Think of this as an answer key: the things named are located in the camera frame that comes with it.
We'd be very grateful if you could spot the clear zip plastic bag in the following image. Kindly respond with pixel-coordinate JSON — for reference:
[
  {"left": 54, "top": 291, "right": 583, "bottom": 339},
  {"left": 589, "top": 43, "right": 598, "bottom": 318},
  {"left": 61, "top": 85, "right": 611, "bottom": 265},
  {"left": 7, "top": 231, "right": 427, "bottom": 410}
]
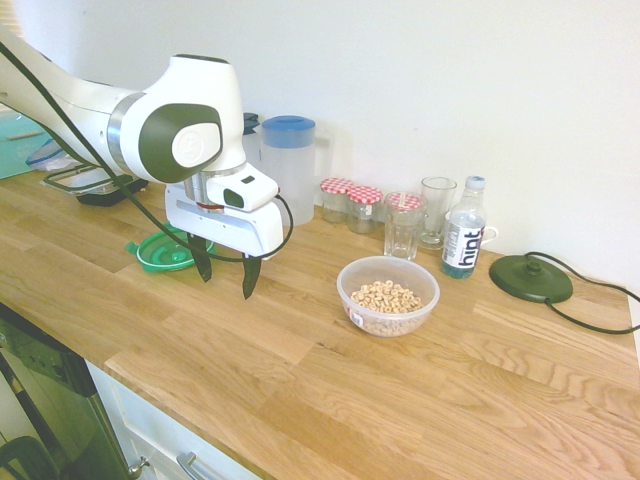
[{"left": 24, "top": 139, "right": 84, "bottom": 174}]

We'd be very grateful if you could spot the black kettle base cable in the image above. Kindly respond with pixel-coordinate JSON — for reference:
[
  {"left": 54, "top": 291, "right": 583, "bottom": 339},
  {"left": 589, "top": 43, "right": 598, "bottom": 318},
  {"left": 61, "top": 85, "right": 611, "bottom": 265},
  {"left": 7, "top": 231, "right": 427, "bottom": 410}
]
[{"left": 529, "top": 249, "right": 640, "bottom": 336}]

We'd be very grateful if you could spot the clear plastic food bowl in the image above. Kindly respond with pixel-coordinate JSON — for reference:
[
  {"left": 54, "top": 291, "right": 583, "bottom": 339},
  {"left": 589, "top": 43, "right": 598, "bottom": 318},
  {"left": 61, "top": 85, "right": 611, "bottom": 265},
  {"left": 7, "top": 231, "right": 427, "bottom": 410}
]
[{"left": 335, "top": 254, "right": 442, "bottom": 339}]

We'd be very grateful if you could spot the white mug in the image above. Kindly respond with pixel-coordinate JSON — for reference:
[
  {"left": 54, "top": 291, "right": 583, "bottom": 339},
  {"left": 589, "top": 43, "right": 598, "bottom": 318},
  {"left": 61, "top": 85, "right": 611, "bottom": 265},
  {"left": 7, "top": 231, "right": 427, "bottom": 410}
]
[{"left": 444, "top": 209, "right": 501, "bottom": 247}]

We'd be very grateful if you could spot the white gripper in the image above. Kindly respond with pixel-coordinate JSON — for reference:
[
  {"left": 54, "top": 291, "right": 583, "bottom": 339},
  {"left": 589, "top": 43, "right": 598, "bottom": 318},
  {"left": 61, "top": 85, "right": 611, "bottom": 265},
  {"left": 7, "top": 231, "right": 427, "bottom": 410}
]
[{"left": 164, "top": 183, "right": 284, "bottom": 302}]

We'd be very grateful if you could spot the ring cereal pile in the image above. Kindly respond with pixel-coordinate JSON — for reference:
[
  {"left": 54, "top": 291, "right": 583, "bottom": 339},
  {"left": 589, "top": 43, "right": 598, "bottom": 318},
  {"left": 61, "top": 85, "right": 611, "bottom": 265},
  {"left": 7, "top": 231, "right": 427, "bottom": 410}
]
[{"left": 349, "top": 280, "right": 425, "bottom": 335}]

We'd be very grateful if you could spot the black kettle base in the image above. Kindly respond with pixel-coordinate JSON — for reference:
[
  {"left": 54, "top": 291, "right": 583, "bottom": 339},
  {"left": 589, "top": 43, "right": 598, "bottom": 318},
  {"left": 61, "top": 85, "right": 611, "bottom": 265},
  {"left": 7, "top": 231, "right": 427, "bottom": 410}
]
[{"left": 488, "top": 252, "right": 575, "bottom": 305}]

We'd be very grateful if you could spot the green round container lid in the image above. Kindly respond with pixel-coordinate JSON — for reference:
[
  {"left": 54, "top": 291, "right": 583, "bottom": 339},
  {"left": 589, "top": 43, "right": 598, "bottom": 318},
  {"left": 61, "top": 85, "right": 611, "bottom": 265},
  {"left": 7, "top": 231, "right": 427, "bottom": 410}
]
[{"left": 124, "top": 222, "right": 217, "bottom": 275}]

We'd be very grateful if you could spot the stainless steel dishwasher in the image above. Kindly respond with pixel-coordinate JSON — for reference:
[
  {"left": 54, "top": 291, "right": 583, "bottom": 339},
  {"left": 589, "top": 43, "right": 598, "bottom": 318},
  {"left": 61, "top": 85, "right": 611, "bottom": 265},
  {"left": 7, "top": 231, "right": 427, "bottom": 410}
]
[{"left": 0, "top": 302, "right": 132, "bottom": 480}]

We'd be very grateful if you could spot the teal bread box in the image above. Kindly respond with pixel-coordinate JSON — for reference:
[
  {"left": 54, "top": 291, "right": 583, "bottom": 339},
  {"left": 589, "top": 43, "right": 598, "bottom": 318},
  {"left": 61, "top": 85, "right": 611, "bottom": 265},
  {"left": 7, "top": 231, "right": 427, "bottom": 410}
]
[{"left": 0, "top": 107, "right": 76, "bottom": 180}]

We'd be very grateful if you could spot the silver drawer handle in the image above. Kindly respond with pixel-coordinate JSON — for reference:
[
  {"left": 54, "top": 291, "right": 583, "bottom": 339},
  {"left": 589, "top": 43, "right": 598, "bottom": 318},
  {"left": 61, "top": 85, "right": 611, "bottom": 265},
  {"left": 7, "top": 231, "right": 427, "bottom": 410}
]
[{"left": 175, "top": 451, "right": 217, "bottom": 480}]

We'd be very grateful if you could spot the red checkered lid jar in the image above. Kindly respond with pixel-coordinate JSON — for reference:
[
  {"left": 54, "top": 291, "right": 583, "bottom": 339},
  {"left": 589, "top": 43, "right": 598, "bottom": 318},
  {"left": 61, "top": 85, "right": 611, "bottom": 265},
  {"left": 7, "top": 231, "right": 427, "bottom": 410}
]
[
  {"left": 319, "top": 177, "right": 355, "bottom": 224},
  {"left": 384, "top": 191, "right": 429, "bottom": 227},
  {"left": 345, "top": 184, "right": 385, "bottom": 235}
]

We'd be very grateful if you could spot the tall footed drinking glass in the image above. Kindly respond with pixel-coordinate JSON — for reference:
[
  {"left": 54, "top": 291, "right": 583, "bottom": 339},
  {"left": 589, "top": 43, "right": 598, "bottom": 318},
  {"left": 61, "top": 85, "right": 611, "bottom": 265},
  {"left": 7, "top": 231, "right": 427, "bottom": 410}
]
[{"left": 418, "top": 176, "right": 459, "bottom": 251}]

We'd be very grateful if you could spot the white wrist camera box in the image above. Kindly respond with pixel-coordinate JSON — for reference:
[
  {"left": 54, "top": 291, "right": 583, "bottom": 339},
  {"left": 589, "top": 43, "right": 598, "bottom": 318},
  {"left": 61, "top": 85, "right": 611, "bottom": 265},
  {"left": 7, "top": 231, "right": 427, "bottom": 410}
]
[{"left": 205, "top": 167, "right": 280, "bottom": 212}]

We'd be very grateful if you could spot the blue-lidded plastic pitcher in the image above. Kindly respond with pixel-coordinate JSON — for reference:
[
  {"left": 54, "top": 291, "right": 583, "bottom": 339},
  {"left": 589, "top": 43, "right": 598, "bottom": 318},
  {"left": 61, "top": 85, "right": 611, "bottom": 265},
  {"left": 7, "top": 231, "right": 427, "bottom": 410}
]
[{"left": 260, "top": 114, "right": 334, "bottom": 228}]

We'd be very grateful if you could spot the white cabinet drawer front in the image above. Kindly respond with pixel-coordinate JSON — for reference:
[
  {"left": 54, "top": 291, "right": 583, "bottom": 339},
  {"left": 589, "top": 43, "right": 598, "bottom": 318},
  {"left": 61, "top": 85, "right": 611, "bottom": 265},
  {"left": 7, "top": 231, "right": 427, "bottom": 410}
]
[{"left": 84, "top": 359, "right": 261, "bottom": 480}]

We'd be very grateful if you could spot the hint water bottle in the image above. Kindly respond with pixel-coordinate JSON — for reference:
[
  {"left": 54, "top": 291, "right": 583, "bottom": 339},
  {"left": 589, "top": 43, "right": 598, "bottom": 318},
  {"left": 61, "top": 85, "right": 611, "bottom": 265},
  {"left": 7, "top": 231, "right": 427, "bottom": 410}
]
[{"left": 440, "top": 174, "right": 489, "bottom": 280}]

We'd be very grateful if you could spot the dark-lidded plastic pitcher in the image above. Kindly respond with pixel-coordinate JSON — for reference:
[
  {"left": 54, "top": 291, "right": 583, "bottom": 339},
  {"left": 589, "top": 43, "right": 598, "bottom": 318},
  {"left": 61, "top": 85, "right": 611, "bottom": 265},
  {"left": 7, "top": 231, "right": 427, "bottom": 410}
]
[{"left": 243, "top": 112, "right": 264, "bottom": 174}]

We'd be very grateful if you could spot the ribbed glass tumbler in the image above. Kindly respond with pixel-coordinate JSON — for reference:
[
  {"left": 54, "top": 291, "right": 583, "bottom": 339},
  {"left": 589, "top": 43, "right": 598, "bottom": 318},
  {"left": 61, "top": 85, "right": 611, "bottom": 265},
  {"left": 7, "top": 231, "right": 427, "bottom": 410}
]
[{"left": 382, "top": 192, "right": 428, "bottom": 261}]

